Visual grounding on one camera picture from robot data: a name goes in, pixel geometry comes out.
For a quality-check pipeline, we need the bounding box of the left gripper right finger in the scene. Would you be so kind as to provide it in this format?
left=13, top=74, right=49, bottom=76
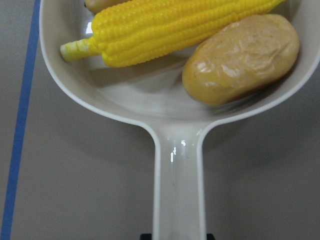
left=206, top=233, right=214, bottom=240

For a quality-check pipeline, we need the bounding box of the tan toy ginger root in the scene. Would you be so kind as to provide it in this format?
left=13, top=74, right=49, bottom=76
left=84, top=0, right=127, bottom=14

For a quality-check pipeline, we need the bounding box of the brown toy potato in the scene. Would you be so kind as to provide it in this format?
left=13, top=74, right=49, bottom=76
left=182, top=14, right=300, bottom=106

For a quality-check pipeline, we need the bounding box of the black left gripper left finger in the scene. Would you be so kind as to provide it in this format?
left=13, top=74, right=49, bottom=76
left=139, top=233, right=152, bottom=240

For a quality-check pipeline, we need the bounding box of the yellow toy corn cob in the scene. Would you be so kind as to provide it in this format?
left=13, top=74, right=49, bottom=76
left=60, top=0, right=280, bottom=68

